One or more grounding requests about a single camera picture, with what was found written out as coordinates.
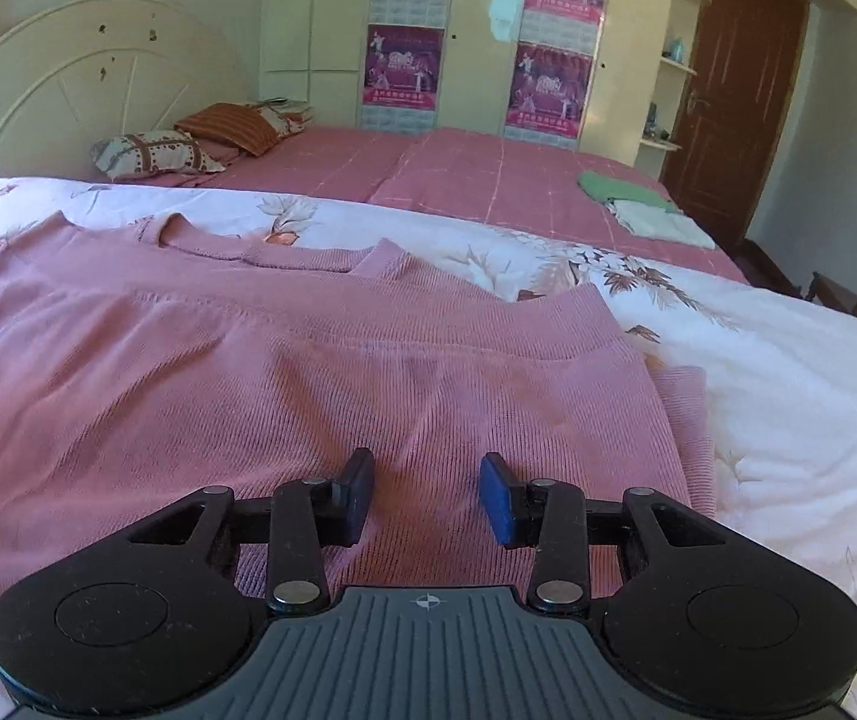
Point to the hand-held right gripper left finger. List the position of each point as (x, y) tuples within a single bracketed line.
[(358, 491)]

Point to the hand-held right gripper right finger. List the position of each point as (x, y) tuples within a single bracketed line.
[(497, 499)]

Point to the pink knit sweater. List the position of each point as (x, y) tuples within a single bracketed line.
[(248, 390)]

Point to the floral patchwork pillow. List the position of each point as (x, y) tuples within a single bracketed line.
[(154, 154)]

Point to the white floral bed sheet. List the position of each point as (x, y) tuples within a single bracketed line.
[(773, 390)]

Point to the cream round headboard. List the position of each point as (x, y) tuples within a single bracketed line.
[(83, 75)]

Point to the folded white cloth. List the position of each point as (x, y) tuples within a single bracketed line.
[(660, 225)]

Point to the pink checked bedspread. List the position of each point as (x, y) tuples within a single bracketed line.
[(473, 172)]

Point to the folded green cloth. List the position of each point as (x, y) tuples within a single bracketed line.
[(623, 189)]

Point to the orange striped pillow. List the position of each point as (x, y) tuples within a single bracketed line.
[(229, 126)]

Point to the leaf print pillow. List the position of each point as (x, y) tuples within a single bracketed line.
[(289, 114)]

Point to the cream wardrobe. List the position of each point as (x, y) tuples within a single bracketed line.
[(473, 52)]

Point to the cream corner shelf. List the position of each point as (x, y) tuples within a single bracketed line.
[(672, 75)]

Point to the brown wooden door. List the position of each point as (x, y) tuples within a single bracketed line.
[(735, 90)]

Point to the teal bottle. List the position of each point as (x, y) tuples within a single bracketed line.
[(677, 49)]

